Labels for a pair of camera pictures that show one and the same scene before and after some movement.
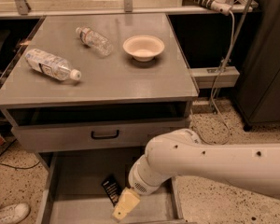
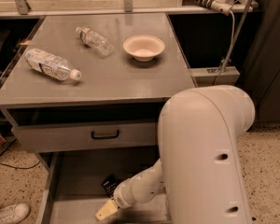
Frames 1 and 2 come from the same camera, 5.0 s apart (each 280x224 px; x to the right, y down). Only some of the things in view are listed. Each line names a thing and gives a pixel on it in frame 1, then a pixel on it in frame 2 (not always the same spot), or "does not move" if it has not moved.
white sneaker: (9, 214) does not move
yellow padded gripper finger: (128, 202) -> (108, 209)
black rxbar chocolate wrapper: (113, 189) does not move
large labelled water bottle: (51, 65) does not move
